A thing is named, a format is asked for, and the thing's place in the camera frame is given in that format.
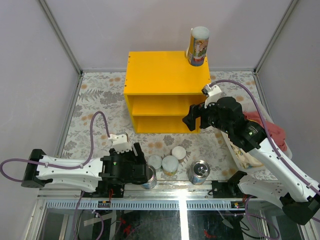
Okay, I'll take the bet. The pink cloth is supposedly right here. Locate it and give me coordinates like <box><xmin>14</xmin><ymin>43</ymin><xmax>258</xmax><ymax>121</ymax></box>
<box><xmin>243</xmin><ymin>111</ymin><xmax>287</xmax><ymax>152</ymax></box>

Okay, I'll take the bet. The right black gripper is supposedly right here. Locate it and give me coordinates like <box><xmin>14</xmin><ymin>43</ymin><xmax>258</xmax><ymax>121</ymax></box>
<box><xmin>181</xmin><ymin>95</ymin><xmax>232</xmax><ymax>134</ymax></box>

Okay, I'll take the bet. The tall can with plastic lid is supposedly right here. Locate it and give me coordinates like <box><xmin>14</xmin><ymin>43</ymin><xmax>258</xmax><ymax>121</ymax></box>
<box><xmin>185</xmin><ymin>26</ymin><xmax>210</xmax><ymax>67</ymax></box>

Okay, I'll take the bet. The white plastic basket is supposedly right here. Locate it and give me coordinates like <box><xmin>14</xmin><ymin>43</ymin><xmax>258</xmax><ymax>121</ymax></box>
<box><xmin>222</xmin><ymin>100</ymin><xmax>293</xmax><ymax>173</ymax></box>

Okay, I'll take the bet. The aluminium front rail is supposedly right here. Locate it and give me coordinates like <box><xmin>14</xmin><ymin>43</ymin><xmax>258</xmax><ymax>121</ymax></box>
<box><xmin>37</xmin><ymin>179</ymin><xmax>306</xmax><ymax>201</ymax></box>

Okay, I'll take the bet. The lidded can white lid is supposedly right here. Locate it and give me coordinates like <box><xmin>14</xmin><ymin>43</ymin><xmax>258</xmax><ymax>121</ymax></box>
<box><xmin>171</xmin><ymin>146</ymin><xmax>187</xmax><ymax>163</ymax></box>

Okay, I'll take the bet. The silver pull-tab can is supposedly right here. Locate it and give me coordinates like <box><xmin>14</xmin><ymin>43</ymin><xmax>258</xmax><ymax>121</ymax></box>
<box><xmin>187</xmin><ymin>160</ymin><xmax>211</xmax><ymax>185</ymax></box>
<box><xmin>141</xmin><ymin>165</ymin><xmax>157</xmax><ymax>190</ymax></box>

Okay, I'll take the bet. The patterned white cloth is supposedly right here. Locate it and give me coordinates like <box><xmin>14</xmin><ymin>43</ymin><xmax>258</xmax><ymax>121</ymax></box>
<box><xmin>230</xmin><ymin>142</ymin><xmax>263</xmax><ymax>169</ymax></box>

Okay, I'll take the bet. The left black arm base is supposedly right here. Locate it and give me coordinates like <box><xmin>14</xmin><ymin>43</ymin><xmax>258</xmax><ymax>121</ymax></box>
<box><xmin>93</xmin><ymin>181</ymin><xmax>125</xmax><ymax>198</ymax></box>

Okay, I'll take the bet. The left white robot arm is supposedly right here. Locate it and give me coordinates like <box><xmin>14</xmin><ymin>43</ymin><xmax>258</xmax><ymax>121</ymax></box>
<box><xmin>21</xmin><ymin>143</ymin><xmax>149</xmax><ymax>198</ymax></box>

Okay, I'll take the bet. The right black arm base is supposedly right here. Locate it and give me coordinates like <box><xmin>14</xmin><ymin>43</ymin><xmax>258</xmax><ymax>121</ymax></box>
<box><xmin>211</xmin><ymin>170</ymin><xmax>248</xmax><ymax>199</ymax></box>

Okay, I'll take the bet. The right silver pull-tab can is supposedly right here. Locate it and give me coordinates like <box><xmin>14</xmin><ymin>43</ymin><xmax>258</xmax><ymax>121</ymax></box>
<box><xmin>187</xmin><ymin>160</ymin><xmax>211</xmax><ymax>185</ymax></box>

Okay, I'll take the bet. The lidded can yellow label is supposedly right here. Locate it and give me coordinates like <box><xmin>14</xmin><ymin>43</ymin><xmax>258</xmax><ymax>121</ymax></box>
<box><xmin>162</xmin><ymin>155</ymin><xmax>179</xmax><ymax>176</ymax></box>

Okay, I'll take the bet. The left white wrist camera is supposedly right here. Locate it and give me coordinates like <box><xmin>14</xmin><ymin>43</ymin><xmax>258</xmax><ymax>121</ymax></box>
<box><xmin>108</xmin><ymin>133</ymin><xmax>132</xmax><ymax>154</ymax></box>

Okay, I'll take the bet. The yellow wooden shelf cabinet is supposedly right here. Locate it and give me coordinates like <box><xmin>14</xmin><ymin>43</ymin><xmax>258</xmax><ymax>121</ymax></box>
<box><xmin>123</xmin><ymin>51</ymin><xmax>211</xmax><ymax>134</ymax></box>

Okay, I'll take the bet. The lidded can grey lid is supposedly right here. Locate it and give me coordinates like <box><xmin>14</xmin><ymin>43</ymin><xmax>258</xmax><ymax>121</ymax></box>
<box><xmin>147</xmin><ymin>154</ymin><xmax>163</xmax><ymax>171</ymax></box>

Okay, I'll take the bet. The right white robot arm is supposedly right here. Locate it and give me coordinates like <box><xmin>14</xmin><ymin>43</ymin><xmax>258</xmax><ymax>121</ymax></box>
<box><xmin>182</xmin><ymin>96</ymin><xmax>320</xmax><ymax>225</ymax></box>

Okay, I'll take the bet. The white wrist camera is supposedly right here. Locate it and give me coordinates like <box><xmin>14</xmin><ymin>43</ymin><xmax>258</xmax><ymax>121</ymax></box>
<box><xmin>108</xmin><ymin>133</ymin><xmax>132</xmax><ymax>154</ymax></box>
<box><xmin>201</xmin><ymin>83</ymin><xmax>222</xmax><ymax>109</ymax></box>

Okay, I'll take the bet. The left silver pull-tab can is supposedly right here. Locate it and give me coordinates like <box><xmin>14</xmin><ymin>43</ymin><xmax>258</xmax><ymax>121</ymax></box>
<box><xmin>141</xmin><ymin>165</ymin><xmax>157</xmax><ymax>190</ymax></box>

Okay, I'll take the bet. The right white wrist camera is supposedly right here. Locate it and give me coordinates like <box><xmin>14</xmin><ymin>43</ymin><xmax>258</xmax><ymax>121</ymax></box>
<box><xmin>201</xmin><ymin>83</ymin><xmax>222</xmax><ymax>109</ymax></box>

